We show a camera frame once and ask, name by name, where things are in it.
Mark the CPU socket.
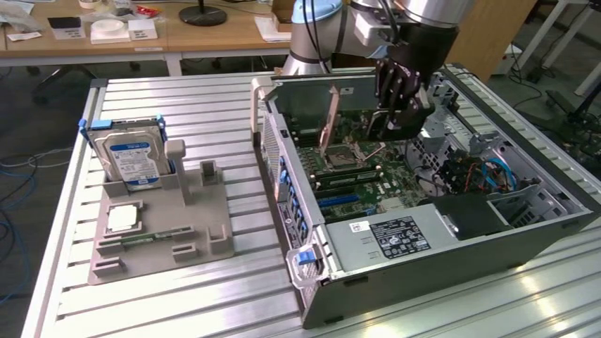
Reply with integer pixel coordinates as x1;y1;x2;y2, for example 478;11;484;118
318;144;362;172

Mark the black expansion slot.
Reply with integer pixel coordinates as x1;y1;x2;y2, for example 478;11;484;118
313;188;356;198

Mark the wooden cabinet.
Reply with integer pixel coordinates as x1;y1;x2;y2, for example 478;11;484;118
440;0;538;82

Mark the green motherboard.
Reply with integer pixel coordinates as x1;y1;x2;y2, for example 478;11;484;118
288;121;424;221

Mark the white labelled box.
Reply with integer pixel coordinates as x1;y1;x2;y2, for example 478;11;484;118
125;19;157;42

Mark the green RAM stick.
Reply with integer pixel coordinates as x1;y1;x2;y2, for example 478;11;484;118
119;230;192;244

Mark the silver socket cover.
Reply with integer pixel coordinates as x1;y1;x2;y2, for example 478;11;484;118
354;139;389;158

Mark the black cooling fan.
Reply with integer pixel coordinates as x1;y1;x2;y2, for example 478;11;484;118
317;82;426;158

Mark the blue expansion slot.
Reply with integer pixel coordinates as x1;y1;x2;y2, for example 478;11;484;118
317;196;357;208

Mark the open black PC case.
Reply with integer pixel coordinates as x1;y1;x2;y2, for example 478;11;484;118
251;65;593;330

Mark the blue card retention strip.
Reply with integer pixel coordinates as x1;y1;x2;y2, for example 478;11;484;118
278;156;309;244

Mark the black metal stand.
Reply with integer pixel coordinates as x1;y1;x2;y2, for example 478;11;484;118
544;89;601;124

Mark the black round lamp base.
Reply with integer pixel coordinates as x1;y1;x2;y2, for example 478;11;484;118
176;0;231;27

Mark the red packet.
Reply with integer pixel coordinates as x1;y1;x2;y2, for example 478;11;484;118
135;3;161;19

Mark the hard disk with blue carrier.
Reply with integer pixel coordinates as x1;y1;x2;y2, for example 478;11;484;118
76;114;167;193

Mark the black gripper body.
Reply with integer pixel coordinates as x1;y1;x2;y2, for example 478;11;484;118
386;23;460;84

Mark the grey parts rack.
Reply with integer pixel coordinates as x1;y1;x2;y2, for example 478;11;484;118
87;139;236;287

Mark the clear plastic bag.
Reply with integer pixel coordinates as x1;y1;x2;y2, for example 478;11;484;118
0;2;43;32

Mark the black power wire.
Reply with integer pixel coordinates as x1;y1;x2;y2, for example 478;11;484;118
414;156;485;198

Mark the grey power supply with label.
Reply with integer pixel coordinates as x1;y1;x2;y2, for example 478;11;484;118
322;204;460;274

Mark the black RAM slot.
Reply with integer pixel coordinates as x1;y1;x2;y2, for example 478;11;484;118
292;129;354;137
296;137;357;146
290;125;353;132
294;133;356;141
313;166;377;177
314;170;378;181
317;177;382;189
316;173;380;184

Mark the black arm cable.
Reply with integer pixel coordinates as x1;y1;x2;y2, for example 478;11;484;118
300;0;332;73

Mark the green circuit board pile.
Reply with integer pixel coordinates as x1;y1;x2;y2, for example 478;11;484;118
561;115;601;159

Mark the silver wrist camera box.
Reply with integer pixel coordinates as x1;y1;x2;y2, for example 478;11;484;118
352;13;393;49

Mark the white paper card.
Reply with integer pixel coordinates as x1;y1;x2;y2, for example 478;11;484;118
5;31;43;42

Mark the blue floor cable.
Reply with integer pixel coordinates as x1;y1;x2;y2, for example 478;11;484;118
0;165;39;307

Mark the black and white box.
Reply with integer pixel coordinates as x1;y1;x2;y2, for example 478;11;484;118
47;16;87;40

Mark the grey metal disk bay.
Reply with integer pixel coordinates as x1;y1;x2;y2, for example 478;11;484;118
485;181;577;230

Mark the perforated metal drive cage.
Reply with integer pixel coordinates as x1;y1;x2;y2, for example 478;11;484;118
412;101;476;170

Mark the silver CPU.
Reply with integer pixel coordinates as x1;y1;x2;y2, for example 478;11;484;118
105;206;141;233

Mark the white box with tape roll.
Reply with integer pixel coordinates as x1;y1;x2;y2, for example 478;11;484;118
88;19;132;45

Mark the white paper stack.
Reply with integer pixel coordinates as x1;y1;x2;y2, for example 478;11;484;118
253;15;293;43

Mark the brown cardboard box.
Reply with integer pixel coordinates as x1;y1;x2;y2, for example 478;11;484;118
270;0;297;25

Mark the light blue wire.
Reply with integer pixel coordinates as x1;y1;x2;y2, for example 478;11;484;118
482;157;518;194

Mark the black chair base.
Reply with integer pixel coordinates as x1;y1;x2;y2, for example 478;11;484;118
25;63;141;105

